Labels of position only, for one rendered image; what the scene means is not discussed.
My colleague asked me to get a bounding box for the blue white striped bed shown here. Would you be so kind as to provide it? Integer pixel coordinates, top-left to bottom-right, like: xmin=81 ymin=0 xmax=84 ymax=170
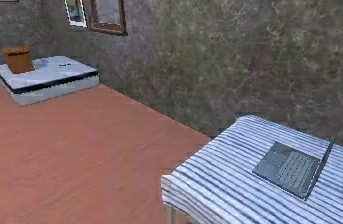
xmin=160 ymin=114 xmax=343 ymax=224

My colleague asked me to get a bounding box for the brown framed picture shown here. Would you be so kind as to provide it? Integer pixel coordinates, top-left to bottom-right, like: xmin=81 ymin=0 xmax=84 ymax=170
xmin=89 ymin=0 xmax=128 ymax=37

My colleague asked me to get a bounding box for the grey open laptop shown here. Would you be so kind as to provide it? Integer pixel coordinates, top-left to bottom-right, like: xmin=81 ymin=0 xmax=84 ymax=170
xmin=251 ymin=133 xmax=337 ymax=201

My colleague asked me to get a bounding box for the white framed picture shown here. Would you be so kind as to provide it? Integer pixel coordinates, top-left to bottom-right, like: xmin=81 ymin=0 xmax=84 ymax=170
xmin=64 ymin=0 xmax=88 ymax=29

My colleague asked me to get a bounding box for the orange brown box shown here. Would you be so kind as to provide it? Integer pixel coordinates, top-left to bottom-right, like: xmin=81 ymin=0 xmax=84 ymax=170
xmin=0 ymin=41 xmax=36 ymax=75

